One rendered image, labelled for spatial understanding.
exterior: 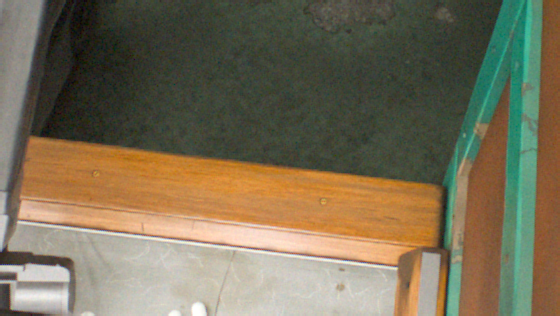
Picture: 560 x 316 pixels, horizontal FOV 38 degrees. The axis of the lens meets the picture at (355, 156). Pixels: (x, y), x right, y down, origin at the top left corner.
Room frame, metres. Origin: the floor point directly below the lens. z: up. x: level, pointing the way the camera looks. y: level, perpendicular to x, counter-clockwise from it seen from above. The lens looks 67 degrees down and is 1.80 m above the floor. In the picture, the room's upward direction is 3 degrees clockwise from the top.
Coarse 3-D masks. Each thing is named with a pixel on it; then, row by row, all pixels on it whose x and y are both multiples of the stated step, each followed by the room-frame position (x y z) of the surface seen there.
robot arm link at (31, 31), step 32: (0, 0) 0.46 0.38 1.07; (32, 0) 0.47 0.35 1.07; (0, 32) 0.44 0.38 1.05; (32, 32) 0.44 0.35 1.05; (0, 64) 0.41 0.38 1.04; (32, 64) 0.41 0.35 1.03; (0, 96) 0.38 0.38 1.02; (32, 96) 0.39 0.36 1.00; (0, 128) 0.35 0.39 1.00; (0, 160) 0.32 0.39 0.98; (0, 192) 0.29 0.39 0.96; (0, 224) 0.26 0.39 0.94
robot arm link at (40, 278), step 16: (0, 256) 0.24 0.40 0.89; (16, 256) 0.24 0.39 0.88; (32, 256) 0.24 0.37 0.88; (48, 256) 0.24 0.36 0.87; (32, 272) 0.22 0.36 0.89; (48, 272) 0.22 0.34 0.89; (64, 272) 0.22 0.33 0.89; (16, 288) 0.20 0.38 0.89; (32, 288) 0.20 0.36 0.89; (48, 288) 0.20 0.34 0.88; (64, 288) 0.20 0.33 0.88; (16, 304) 0.18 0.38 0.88; (32, 304) 0.18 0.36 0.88; (48, 304) 0.19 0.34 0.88; (64, 304) 0.19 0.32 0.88
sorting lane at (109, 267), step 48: (48, 240) 0.30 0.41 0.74; (96, 240) 0.30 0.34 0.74; (144, 240) 0.31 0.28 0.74; (96, 288) 0.24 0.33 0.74; (144, 288) 0.24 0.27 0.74; (192, 288) 0.24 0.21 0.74; (240, 288) 0.25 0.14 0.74; (288, 288) 0.25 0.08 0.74; (336, 288) 0.25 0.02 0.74; (384, 288) 0.26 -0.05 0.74
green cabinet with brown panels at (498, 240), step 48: (528, 0) 0.36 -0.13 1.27; (528, 48) 0.32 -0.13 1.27; (480, 96) 0.40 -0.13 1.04; (528, 96) 0.28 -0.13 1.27; (480, 144) 0.37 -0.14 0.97; (528, 144) 0.24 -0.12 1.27; (480, 192) 0.31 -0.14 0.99; (528, 192) 0.20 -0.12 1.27; (480, 240) 0.25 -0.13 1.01; (528, 240) 0.17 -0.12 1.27; (480, 288) 0.19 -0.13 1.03; (528, 288) 0.13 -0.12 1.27
